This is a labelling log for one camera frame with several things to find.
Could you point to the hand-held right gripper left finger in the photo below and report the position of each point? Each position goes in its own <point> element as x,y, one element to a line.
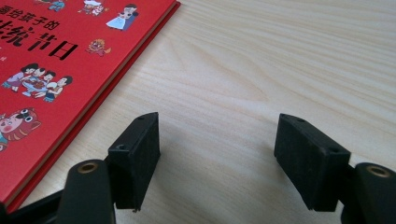
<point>137,161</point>

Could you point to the red picture book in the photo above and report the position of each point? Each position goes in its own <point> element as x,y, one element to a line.
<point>62,93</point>

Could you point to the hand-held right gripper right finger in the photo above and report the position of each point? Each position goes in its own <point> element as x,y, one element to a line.
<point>311,165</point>

